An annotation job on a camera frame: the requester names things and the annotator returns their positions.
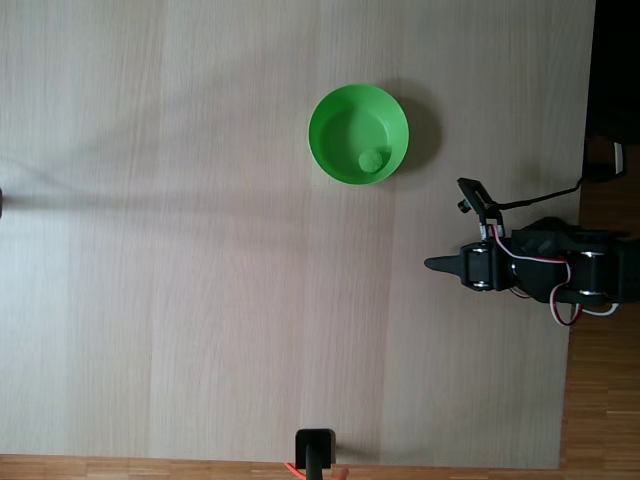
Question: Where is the green pompom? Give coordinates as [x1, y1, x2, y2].
[357, 147, 386, 174]

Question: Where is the green plastic bowl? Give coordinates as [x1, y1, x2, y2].
[307, 83, 411, 187]

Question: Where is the black and white device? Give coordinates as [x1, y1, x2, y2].
[582, 141, 629, 184]

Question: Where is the black table clamp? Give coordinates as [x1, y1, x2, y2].
[294, 427, 337, 480]

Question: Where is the red white gripper servo cable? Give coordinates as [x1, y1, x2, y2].
[487, 223, 572, 282]

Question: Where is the black camera on bracket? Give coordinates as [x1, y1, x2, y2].
[455, 177, 505, 239]

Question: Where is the red white arm servo cable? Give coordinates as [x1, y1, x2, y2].
[549, 280, 620, 327]

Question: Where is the black camera cable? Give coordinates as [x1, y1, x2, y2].
[494, 172, 585, 207]

